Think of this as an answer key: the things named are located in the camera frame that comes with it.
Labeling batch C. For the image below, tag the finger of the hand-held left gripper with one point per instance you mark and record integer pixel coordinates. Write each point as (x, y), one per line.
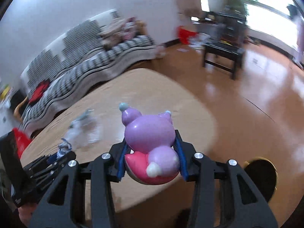
(40, 162)
(64, 160)

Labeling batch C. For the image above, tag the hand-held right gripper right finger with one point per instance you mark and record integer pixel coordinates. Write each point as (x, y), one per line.
(181, 158)

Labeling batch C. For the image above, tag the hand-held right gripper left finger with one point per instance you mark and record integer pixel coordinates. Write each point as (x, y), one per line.
(122, 162)

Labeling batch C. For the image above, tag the purple and pink toy figure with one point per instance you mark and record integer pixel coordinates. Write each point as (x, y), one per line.
(149, 135)

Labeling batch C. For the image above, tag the black trash bin gold rim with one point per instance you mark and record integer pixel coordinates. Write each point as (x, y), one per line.
(260, 178)

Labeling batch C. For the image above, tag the person's left hand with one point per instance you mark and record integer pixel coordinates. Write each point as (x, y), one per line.
(26, 215)

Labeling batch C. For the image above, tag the red plastic object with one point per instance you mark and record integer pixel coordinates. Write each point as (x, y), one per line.
(21, 140)

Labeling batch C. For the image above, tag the clear plastic wrapper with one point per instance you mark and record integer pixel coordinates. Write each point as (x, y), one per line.
(82, 130)

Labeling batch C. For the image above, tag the curved wooden chair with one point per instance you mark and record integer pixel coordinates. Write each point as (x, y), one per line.
(18, 109)

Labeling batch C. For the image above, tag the red cushion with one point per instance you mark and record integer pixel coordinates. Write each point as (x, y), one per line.
(39, 92)

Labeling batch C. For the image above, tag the yellow object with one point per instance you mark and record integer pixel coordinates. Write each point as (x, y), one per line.
(4, 92)

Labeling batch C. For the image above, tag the black white striped sofa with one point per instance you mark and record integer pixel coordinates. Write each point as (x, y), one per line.
(78, 68)

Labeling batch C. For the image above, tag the small flat paper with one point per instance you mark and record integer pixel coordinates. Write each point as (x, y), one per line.
(182, 50)

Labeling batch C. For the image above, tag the dark low table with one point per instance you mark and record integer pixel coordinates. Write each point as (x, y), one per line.
(223, 52)

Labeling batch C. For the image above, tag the scattered white papers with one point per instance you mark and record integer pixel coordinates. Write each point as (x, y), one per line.
(199, 41)

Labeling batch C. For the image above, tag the red box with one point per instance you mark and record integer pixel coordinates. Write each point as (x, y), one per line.
(186, 34)

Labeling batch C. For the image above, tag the pile of items on sofa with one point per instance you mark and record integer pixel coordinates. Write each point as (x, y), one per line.
(121, 32)

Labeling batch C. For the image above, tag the dark desk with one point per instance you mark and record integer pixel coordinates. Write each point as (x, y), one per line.
(230, 23)

